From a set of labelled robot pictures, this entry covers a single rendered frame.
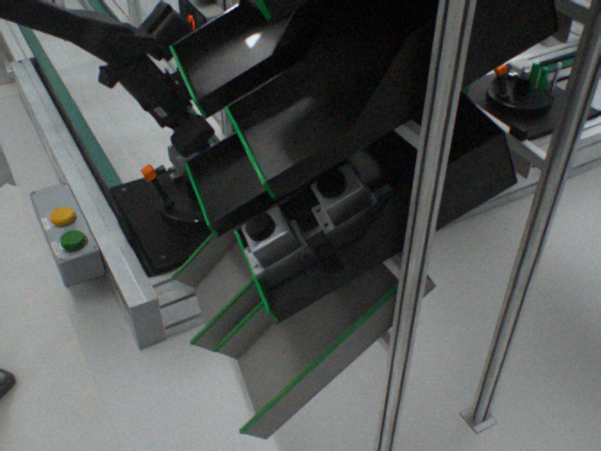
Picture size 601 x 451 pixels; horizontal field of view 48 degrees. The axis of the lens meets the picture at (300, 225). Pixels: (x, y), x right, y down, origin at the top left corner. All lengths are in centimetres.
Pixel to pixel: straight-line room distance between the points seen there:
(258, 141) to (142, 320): 50
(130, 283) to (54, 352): 17
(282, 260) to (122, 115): 93
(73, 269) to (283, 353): 45
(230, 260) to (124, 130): 62
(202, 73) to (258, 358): 37
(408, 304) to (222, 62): 33
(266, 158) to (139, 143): 86
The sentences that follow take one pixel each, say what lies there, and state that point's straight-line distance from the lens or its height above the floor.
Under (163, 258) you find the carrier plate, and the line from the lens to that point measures 109.
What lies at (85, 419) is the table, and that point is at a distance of 106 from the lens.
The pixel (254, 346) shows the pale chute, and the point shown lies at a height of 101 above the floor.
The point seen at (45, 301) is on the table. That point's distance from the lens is 124.
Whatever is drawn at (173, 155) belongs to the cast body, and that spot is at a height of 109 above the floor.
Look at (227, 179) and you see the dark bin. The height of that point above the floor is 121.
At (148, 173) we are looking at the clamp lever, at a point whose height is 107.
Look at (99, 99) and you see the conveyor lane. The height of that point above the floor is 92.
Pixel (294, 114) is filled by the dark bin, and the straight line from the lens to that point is 65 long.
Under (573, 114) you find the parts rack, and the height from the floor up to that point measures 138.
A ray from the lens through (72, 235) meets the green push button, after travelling 117.
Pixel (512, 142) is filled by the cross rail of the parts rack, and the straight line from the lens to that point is 76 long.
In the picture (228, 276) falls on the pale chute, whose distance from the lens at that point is 96.
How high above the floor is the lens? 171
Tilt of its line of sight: 41 degrees down
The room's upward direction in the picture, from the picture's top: straight up
